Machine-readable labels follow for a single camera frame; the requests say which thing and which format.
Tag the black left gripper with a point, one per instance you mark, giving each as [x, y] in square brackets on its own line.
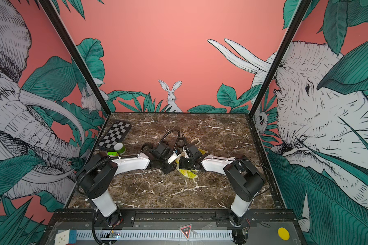
[171, 167]

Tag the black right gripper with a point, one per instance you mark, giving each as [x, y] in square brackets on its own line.
[182, 164]

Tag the yellow green patterned towel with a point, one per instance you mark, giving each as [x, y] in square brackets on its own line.
[191, 174]

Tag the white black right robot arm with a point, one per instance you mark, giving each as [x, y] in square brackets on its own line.
[244, 177]

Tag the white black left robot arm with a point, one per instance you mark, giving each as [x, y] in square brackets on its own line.
[94, 179]

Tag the green white cylinder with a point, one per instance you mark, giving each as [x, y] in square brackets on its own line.
[120, 148]

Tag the black white checkerboard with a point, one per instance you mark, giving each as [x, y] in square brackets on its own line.
[116, 134]

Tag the colourful rubik's cube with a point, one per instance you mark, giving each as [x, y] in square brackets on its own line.
[112, 154]

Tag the red triangle warning sticker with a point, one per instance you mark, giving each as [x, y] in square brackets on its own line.
[186, 231]

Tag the yellow round button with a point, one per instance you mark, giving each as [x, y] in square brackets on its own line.
[284, 234]

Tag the white power socket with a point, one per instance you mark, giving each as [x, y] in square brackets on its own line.
[67, 237]

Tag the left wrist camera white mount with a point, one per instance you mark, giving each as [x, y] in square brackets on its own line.
[172, 158]

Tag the white slotted cable duct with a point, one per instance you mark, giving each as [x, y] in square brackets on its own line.
[160, 235]

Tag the black front mounting rail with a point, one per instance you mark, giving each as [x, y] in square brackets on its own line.
[131, 215]

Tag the black left frame post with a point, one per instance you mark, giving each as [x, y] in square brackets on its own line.
[61, 30]

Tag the black frame post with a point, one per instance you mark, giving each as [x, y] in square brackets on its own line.
[61, 30]
[289, 35]

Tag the black right frame post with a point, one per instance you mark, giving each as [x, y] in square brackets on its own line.
[289, 35]

